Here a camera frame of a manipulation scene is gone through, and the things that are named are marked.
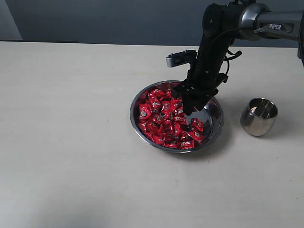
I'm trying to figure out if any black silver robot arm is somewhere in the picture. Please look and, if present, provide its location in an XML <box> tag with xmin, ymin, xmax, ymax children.
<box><xmin>166</xmin><ymin>0</ymin><xmax>304</xmax><ymax>115</ymax></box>

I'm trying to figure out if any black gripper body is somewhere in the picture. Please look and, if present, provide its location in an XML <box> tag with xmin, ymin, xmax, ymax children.
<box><xmin>171</xmin><ymin>68</ymin><xmax>228</xmax><ymax>99</ymax></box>

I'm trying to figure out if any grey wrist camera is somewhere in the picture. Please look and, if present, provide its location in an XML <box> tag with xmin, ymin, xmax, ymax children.
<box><xmin>166</xmin><ymin>50</ymin><xmax>197</xmax><ymax>68</ymax></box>

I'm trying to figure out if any round steel plate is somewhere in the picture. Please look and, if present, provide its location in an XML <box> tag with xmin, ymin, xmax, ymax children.
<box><xmin>130</xmin><ymin>80</ymin><xmax>224</xmax><ymax>154</ymax></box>

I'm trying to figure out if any red wrapped candy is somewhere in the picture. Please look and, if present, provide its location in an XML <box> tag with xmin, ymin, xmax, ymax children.
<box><xmin>187</xmin><ymin>131</ymin><xmax>205</xmax><ymax>143</ymax></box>
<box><xmin>179</xmin><ymin>140</ymin><xmax>195</xmax><ymax>150</ymax></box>
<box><xmin>190</xmin><ymin>118</ymin><xmax>204</xmax><ymax>132</ymax></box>
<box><xmin>174</xmin><ymin>115</ymin><xmax>188</xmax><ymax>125</ymax></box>
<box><xmin>151</xmin><ymin>88</ymin><xmax>166</xmax><ymax>98</ymax></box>
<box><xmin>139</xmin><ymin>104</ymin><xmax>152</xmax><ymax>121</ymax></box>

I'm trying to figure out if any steel cup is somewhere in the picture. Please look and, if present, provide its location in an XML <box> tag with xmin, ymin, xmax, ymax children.
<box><xmin>240</xmin><ymin>98</ymin><xmax>278</xmax><ymax>136</ymax></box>

